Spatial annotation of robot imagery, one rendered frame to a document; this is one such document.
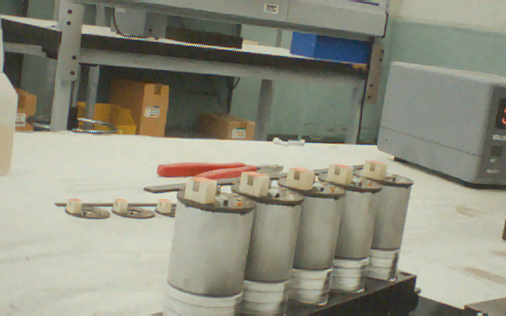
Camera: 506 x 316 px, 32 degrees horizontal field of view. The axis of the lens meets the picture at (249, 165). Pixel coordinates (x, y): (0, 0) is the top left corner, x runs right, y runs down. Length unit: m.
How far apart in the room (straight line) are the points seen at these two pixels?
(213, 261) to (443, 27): 6.03
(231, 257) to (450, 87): 0.56
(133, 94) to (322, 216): 4.70
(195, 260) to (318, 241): 0.06
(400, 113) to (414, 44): 5.57
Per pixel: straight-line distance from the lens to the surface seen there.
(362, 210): 0.34
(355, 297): 0.35
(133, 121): 4.96
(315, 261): 0.32
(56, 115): 2.87
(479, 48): 6.07
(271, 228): 0.29
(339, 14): 3.38
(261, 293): 0.30
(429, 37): 6.36
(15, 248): 0.43
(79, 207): 0.50
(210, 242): 0.27
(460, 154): 0.80
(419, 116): 0.85
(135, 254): 0.44
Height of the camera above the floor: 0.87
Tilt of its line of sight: 9 degrees down
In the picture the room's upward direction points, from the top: 8 degrees clockwise
